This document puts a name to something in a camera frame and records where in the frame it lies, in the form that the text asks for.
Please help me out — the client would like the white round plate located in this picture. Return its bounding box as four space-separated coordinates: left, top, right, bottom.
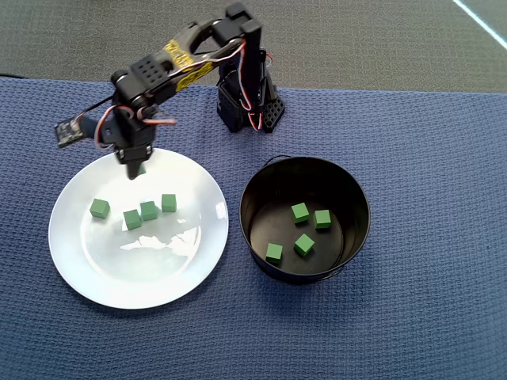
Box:
47 147 230 310

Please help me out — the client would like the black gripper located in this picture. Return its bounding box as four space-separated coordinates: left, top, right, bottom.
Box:
97 101 159 182

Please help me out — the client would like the blue woven table cloth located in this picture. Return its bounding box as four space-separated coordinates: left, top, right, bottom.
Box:
0 77 507 380

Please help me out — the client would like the black camera circuit board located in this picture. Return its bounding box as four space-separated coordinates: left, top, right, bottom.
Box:
54 115 89 148

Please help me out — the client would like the black metal bucket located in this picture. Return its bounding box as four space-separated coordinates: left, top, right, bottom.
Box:
238 154 372 286

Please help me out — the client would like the thin black camera cable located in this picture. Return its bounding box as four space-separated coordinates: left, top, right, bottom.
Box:
81 98 118 120

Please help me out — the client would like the white floor tape line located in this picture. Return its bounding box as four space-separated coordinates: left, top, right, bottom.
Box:
453 0 507 51

